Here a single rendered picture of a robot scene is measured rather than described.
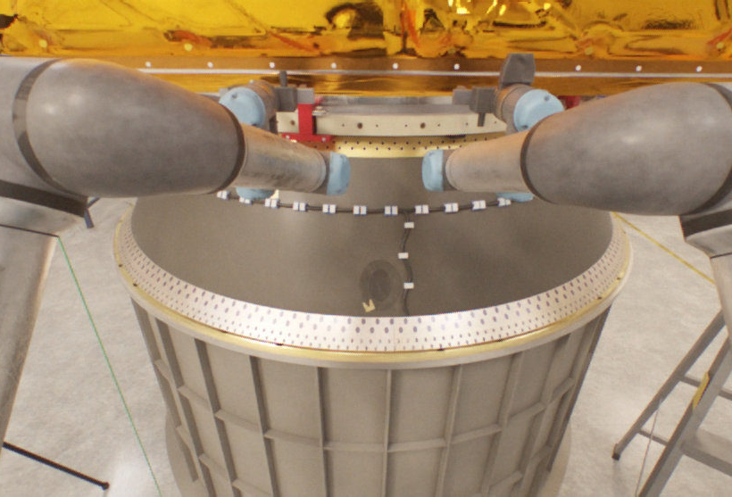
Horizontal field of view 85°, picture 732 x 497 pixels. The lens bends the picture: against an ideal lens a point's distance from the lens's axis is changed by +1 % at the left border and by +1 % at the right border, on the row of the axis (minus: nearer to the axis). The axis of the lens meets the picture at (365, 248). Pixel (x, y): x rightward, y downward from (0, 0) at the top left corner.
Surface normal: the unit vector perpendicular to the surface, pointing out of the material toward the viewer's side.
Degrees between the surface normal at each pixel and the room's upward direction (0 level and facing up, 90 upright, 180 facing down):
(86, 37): 128
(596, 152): 76
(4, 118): 69
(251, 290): 62
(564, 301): 43
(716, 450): 0
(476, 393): 90
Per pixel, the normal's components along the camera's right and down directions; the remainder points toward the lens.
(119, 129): 0.51, 0.21
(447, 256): 0.18, 0.00
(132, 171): 0.39, 0.72
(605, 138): -0.74, -0.10
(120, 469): 0.01, -0.88
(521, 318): 0.26, -0.34
